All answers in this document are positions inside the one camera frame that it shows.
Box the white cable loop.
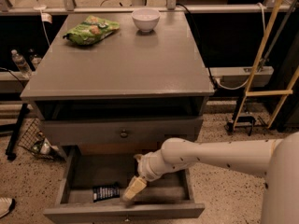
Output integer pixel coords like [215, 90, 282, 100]
[214, 2, 267, 91]

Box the green snack chip bag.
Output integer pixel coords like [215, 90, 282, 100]
[63, 15, 120, 46]

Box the white sneaker shoe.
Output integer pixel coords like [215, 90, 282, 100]
[0, 197, 15, 218]

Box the closed upper grey drawer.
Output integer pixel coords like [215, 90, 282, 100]
[40, 116, 203, 146]

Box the dark blueberry rxbar wrapper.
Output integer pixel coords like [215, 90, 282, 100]
[93, 183, 120, 203]

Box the round metal drawer knob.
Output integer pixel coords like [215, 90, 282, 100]
[120, 130, 128, 138]

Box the open lower grey drawer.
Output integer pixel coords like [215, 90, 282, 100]
[44, 147, 205, 224]

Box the grey wooden drawer cabinet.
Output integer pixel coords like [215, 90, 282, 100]
[21, 12, 214, 153]

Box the metal railing beam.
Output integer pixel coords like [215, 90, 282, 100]
[0, 0, 299, 16]

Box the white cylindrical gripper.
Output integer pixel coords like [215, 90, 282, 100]
[122, 150, 175, 202]

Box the white lamp with cord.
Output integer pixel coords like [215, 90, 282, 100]
[26, 0, 53, 47]

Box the yellow wooden ladder frame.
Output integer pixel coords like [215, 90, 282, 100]
[231, 0, 298, 132]

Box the white ceramic bowl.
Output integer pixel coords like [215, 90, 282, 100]
[131, 8, 160, 33]

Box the black stand leg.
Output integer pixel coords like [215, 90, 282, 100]
[6, 104, 28, 161]

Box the black power cable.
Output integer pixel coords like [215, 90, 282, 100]
[176, 3, 219, 91]

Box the black wire basket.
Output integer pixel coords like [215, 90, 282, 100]
[18, 119, 64, 161]

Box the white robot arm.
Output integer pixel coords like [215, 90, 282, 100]
[122, 133, 299, 224]

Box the clear plastic water bottle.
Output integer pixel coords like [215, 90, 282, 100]
[11, 49, 32, 78]

